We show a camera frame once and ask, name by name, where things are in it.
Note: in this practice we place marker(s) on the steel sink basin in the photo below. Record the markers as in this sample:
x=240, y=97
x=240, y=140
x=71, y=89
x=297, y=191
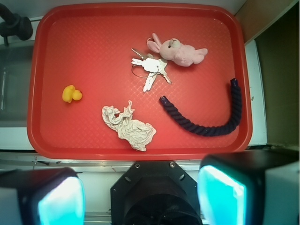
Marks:
x=15, y=69

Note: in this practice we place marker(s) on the yellow rubber duck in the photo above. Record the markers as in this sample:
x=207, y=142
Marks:
x=70, y=93

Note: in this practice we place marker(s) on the red plastic tray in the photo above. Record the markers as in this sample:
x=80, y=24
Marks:
x=89, y=46

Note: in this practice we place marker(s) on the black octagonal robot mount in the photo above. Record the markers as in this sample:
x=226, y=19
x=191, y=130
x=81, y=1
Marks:
x=155, y=193

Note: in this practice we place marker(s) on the silver key bunch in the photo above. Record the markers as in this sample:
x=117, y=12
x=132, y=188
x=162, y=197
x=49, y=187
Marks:
x=153, y=66

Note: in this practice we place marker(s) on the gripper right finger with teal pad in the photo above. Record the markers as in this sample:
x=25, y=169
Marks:
x=254, y=187

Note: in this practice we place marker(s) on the pink plush bunny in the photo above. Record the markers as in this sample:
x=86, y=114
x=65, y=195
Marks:
x=173, y=50

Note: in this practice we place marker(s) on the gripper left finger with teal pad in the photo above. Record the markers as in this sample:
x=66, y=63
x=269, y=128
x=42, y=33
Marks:
x=41, y=197

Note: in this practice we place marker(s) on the crumpled white cloth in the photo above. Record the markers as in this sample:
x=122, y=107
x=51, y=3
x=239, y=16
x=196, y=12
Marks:
x=137, y=133

